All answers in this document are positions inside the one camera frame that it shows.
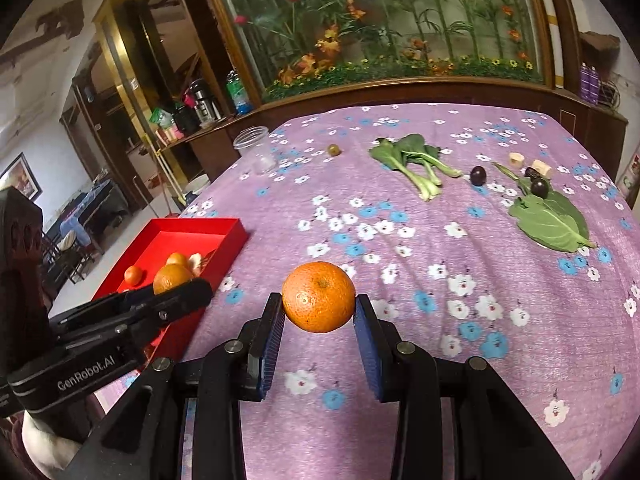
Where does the large orange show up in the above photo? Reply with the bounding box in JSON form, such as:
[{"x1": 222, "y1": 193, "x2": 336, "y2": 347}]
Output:
[{"x1": 152, "y1": 263, "x2": 195, "y2": 295}]

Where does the framed picture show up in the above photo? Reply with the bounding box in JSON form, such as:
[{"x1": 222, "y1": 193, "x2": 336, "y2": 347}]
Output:
[{"x1": 0, "y1": 152, "x2": 43, "y2": 202}]

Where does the purple floral tablecloth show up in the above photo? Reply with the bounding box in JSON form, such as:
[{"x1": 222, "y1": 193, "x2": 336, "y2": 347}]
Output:
[{"x1": 95, "y1": 102, "x2": 640, "y2": 480}]

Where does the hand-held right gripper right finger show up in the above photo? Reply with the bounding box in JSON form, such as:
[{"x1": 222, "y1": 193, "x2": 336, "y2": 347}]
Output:
[{"x1": 352, "y1": 294, "x2": 576, "y2": 480}]

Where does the bok choy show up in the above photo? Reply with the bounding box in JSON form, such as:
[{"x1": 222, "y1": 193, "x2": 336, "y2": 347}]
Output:
[
  {"x1": 407, "y1": 142, "x2": 463, "y2": 178},
  {"x1": 400, "y1": 134, "x2": 445, "y2": 187},
  {"x1": 369, "y1": 140, "x2": 443, "y2": 202}
]

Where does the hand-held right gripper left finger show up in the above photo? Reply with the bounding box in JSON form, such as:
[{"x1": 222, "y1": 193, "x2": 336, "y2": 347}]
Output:
[{"x1": 57, "y1": 292, "x2": 287, "y2": 480}]

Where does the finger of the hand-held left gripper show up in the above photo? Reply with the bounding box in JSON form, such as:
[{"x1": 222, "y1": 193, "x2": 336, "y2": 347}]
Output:
[
  {"x1": 127, "y1": 278, "x2": 213, "y2": 331},
  {"x1": 49, "y1": 287, "x2": 156, "y2": 333}
]

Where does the small clear plastic cup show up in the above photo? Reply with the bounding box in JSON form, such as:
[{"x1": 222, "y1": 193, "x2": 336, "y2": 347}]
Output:
[{"x1": 252, "y1": 152, "x2": 278, "y2": 176}]

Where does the green plastic bottle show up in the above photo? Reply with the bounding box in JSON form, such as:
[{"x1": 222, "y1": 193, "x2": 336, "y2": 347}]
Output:
[{"x1": 226, "y1": 71, "x2": 253, "y2": 115}]

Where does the person's left forearm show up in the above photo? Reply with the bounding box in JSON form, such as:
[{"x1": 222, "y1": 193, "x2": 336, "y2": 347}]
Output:
[{"x1": 0, "y1": 410, "x2": 88, "y2": 480}]

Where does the black thermos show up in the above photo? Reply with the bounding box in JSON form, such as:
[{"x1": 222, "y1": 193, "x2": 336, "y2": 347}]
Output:
[{"x1": 190, "y1": 79, "x2": 221, "y2": 123}]

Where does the narrow green leaf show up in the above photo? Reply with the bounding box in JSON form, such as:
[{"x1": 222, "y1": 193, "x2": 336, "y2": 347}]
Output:
[{"x1": 492, "y1": 161, "x2": 531, "y2": 196}]

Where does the glass display with artificial plants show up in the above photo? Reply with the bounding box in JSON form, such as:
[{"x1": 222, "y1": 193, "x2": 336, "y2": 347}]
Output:
[{"x1": 200, "y1": 0, "x2": 556, "y2": 106}]

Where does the table with blue cloth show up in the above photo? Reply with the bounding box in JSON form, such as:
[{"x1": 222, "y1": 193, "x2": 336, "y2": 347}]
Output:
[{"x1": 45, "y1": 180, "x2": 131, "y2": 256}]

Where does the dark green leaf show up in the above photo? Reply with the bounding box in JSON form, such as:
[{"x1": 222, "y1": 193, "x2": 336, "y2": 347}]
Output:
[{"x1": 545, "y1": 191, "x2": 589, "y2": 237}]

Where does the large light green leaf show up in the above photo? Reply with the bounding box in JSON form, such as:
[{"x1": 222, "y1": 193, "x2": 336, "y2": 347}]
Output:
[{"x1": 507, "y1": 195, "x2": 597, "y2": 253}]

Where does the wooden cabinet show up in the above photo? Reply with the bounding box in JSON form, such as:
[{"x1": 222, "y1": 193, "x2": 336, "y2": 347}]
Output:
[{"x1": 190, "y1": 72, "x2": 628, "y2": 183}]

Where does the wire basket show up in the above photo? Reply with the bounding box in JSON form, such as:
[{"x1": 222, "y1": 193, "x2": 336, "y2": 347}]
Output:
[{"x1": 599, "y1": 77, "x2": 626, "y2": 111}]

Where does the red box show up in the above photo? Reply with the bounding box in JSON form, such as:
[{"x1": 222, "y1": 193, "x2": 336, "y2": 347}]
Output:
[{"x1": 92, "y1": 217, "x2": 249, "y2": 376}]

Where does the round orange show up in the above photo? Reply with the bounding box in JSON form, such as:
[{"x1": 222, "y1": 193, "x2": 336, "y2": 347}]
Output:
[{"x1": 281, "y1": 261, "x2": 357, "y2": 334}]

